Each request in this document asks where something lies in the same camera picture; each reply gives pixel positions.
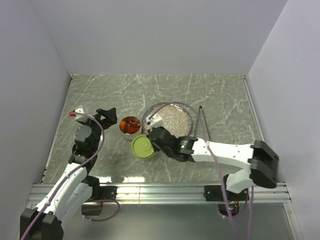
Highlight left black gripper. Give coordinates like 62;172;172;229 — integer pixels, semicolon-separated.
80;107;117;152

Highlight orange chicken wing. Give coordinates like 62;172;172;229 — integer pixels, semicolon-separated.
119;120;129;132

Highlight green round lid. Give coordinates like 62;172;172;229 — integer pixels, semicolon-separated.
131;134;155;159

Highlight metal food tongs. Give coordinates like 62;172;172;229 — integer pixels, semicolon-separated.
193;105;211;141

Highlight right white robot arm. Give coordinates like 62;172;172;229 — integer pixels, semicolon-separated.
147;126;279;200

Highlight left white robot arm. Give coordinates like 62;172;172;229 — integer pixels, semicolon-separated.
19;106;118;240

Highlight speckled ceramic plate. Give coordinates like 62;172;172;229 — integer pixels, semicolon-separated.
142;102;193;138

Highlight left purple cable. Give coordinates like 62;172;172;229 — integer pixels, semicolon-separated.
19;112;121;240

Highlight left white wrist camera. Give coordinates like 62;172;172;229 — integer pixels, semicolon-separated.
68;104;89;122

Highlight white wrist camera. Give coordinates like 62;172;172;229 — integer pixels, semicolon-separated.
68;104;89;122
145;113;163;129

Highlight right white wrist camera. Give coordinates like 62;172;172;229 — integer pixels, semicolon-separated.
145;113;163;129

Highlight aluminium mounting rail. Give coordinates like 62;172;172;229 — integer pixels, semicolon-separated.
27;182;291;207

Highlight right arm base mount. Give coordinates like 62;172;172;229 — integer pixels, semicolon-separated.
203;185;249;203

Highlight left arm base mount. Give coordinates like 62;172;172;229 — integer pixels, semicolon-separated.
81;175;118;200

